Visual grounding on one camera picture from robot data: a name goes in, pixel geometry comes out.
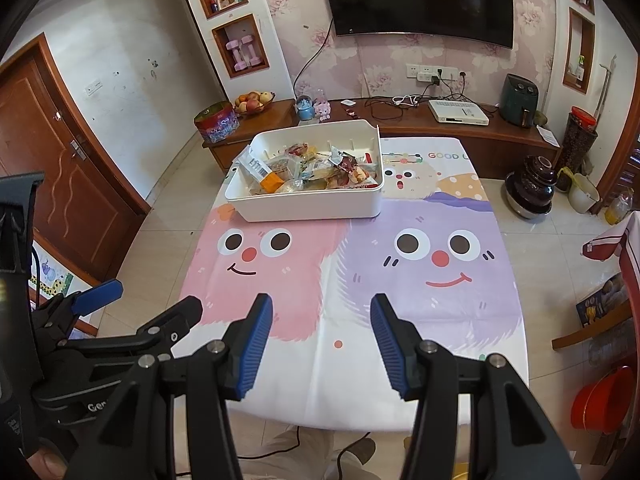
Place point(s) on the white paper sheet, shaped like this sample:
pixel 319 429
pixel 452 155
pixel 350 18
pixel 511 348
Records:
pixel 548 136

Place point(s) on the dark green air fryer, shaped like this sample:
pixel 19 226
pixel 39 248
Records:
pixel 520 102

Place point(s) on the fruit bowl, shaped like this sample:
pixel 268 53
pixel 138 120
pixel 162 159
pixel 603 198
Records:
pixel 254 102

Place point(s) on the person's left hand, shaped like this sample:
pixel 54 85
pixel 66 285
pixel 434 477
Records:
pixel 47 465

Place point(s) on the wall sockets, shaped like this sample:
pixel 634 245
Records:
pixel 435 72

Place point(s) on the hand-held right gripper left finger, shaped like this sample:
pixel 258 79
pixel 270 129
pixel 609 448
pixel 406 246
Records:
pixel 255 345

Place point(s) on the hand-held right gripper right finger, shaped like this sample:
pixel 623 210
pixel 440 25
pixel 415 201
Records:
pixel 387 345

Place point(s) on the white shelf column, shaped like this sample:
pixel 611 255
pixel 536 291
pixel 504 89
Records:
pixel 235 25

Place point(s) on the pile of mixed snacks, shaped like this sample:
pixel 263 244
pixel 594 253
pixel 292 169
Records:
pixel 320 170

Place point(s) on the pink toy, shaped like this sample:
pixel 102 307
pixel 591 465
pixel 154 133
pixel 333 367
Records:
pixel 324 110

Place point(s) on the white set-top box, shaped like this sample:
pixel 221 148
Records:
pixel 457 111

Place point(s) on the wooden chair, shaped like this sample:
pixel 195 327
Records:
pixel 590 330

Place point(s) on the colourful printed board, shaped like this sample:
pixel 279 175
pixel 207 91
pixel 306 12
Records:
pixel 55 280

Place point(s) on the white storage box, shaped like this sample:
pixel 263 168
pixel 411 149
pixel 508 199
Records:
pixel 300 207

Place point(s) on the white bucket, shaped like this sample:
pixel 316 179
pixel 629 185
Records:
pixel 584 195

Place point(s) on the red basin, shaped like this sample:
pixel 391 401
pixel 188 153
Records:
pixel 602 402

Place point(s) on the wooden cabinet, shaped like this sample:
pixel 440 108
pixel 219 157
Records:
pixel 475 140

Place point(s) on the red blue round tin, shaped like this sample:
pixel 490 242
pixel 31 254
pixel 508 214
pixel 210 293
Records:
pixel 216 124

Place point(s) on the orange white long packet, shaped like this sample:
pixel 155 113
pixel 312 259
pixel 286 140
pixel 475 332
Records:
pixel 262 172

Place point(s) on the dark jar red lid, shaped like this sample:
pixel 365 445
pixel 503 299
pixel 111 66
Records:
pixel 581 142

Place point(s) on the brown ceramic pot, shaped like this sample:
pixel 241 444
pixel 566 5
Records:
pixel 530 190

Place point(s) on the red white cloth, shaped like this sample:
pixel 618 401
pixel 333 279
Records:
pixel 610 242

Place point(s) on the pink dumbbell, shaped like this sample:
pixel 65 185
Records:
pixel 254 50
pixel 235 55

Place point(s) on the blue snow globe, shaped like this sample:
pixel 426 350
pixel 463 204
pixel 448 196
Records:
pixel 306 108

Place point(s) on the blue printed box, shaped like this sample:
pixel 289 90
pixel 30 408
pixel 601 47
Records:
pixel 600 302

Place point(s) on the person's beige trousers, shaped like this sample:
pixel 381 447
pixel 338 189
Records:
pixel 280 452

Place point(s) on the wooden door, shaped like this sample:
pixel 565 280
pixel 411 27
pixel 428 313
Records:
pixel 65 170

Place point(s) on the wooden wall niche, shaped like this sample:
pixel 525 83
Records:
pixel 579 52

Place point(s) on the cartoon printed tablecloth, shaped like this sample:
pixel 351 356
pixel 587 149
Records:
pixel 350 270

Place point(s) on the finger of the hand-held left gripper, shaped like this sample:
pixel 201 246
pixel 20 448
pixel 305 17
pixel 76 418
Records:
pixel 175 317
pixel 100 294

